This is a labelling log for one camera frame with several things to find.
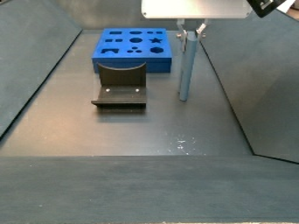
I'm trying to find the white gripper two body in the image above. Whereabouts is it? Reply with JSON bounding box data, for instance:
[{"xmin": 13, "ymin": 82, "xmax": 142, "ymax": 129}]
[{"xmin": 142, "ymin": 0, "xmax": 252, "ymax": 18}]

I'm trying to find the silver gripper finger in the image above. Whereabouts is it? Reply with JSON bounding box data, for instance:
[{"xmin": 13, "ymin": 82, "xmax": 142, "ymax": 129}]
[
  {"xmin": 195, "ymin": 18, "xmax": 210, "ymax": 41},
  {"xmin": 176, "ymin": 18, "xmax": 187, "ymax": 52}
]

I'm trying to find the light blue square-circle object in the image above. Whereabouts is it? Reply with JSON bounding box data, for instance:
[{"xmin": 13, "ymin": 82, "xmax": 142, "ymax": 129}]
[{"xmin": 179, "ymin": 31, "xmax": 198, "ymax": 102}]

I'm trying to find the black curved fixture stand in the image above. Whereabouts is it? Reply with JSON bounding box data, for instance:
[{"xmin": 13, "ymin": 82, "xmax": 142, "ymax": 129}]
[{"xmin": 91, "ymin": 63, "xmax": 147, "ymax": 108}]

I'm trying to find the blue foam shape-sorter block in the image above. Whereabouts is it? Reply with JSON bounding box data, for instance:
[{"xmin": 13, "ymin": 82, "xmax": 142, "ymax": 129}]
[{"xmin": 91, "ymin": 28, "xmax": 172, "ymax": 73}]

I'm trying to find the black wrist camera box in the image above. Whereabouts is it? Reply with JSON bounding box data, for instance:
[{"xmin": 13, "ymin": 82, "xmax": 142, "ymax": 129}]
[{"xmin": 247, "ymin": 0, "xmax": 286, "ymax": 18}]

